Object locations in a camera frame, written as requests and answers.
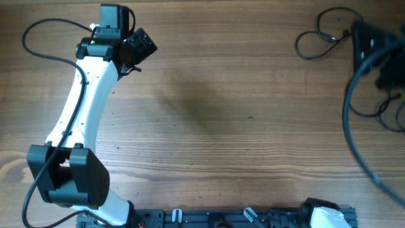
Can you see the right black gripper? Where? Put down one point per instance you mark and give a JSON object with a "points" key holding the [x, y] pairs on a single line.
{"points": [[381, 38]]}

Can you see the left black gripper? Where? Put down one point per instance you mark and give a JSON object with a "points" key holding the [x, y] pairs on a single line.
{"points": [[143, 49]]}

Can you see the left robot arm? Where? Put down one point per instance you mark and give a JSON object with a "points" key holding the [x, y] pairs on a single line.
{"points": [[65, 168]]}

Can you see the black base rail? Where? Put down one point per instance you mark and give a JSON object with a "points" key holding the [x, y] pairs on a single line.
{"points": [[278, 218]]}

